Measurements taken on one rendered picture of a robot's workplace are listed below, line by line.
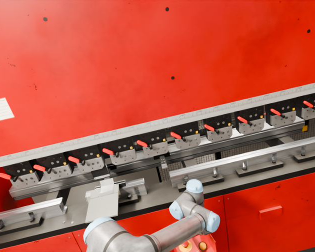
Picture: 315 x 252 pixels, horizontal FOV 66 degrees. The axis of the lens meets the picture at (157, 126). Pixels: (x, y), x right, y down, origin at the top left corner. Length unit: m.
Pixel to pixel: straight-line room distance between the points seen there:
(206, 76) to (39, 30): 0.85
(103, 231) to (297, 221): 1.52
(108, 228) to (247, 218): 1.18
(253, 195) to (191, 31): 1.08
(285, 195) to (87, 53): 1.49
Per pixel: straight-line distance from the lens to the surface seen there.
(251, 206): 1.79
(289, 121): 1.69
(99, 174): 1.59
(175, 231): 0.93
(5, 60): 1.40
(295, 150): 1.85
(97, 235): 0.89
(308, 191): 1.94
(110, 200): 1.52
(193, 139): 1.48
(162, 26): 1.28
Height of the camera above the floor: 1.95
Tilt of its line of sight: 25 degrees down
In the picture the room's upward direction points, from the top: 13 degrees counter-clockwise
